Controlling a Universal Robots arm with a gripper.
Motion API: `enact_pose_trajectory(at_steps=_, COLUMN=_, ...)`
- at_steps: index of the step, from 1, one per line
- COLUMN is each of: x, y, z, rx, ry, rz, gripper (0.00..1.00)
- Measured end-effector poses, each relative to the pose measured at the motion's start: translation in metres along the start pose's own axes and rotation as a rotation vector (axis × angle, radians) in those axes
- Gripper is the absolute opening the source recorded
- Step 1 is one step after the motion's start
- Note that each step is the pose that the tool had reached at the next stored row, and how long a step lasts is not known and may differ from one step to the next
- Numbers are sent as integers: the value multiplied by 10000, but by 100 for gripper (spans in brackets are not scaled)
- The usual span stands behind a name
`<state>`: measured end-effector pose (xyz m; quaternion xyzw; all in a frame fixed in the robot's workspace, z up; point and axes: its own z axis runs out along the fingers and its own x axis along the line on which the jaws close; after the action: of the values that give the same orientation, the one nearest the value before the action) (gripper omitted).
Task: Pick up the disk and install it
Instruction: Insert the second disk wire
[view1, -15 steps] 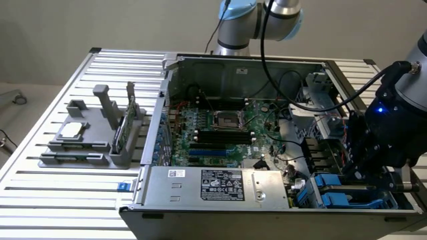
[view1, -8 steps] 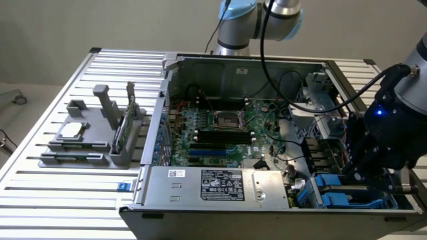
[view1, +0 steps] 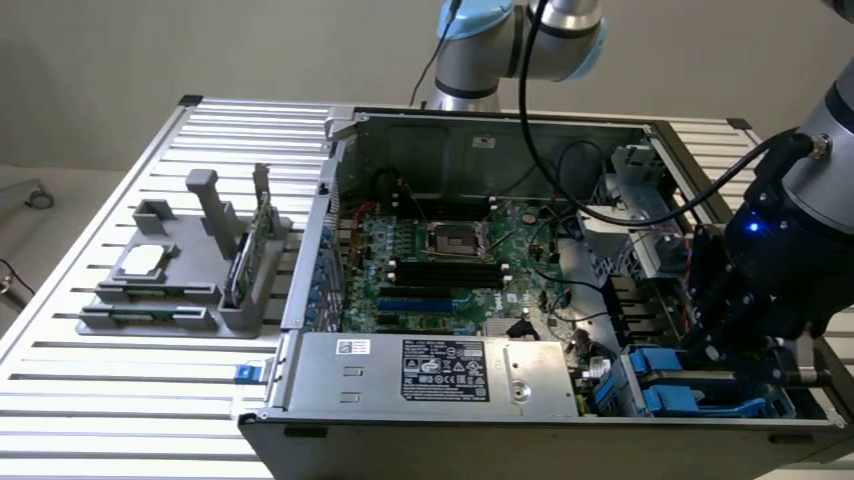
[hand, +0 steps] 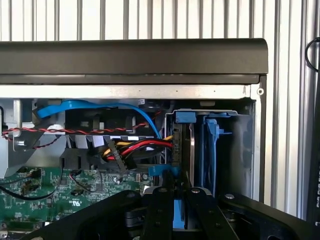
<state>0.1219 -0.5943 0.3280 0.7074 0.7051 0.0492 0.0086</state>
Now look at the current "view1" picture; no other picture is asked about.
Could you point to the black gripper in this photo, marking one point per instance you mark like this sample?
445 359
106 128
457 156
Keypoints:
767 280

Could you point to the disk with blue carrier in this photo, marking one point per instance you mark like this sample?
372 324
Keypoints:
656 360

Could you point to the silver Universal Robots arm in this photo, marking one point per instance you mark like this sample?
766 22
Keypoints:
467 60

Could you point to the silver drive cage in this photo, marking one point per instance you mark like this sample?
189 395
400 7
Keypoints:
629 215

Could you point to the black table corner cap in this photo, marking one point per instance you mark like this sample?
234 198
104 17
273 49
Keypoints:
192 100
739 123

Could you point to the green motherboard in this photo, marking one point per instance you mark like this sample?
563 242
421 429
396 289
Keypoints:
520 245

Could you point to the silver chipset heat sink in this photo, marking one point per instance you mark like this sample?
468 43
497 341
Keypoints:
508 329

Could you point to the CPU socket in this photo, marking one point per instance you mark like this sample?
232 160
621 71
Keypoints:
455 240

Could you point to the black RAM slot bank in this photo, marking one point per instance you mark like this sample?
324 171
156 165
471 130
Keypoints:
445 209
445 272

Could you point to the white case label sticker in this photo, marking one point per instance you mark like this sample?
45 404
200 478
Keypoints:
483 141

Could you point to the black expansion slot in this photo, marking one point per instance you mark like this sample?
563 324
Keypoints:
415 292

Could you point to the blue expansion slot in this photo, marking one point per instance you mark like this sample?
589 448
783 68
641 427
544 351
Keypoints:
415 305

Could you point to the open black PC case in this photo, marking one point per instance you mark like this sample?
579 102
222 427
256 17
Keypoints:
467 450

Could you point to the silver power supply unit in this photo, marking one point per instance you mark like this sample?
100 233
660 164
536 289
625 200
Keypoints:
373 380

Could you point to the green graphics card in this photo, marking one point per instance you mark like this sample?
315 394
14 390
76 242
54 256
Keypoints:
249 250

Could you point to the blue case latch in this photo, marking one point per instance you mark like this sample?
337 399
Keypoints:
245 373

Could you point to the grey parts rack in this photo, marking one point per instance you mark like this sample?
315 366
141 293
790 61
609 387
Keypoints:
193 260

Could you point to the green RAM stick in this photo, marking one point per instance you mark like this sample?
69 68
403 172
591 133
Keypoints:
160 292
142 316

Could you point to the silver CPU chip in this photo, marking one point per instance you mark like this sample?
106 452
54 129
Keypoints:
142 260

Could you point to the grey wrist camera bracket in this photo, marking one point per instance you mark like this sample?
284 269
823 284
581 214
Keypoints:
803 367

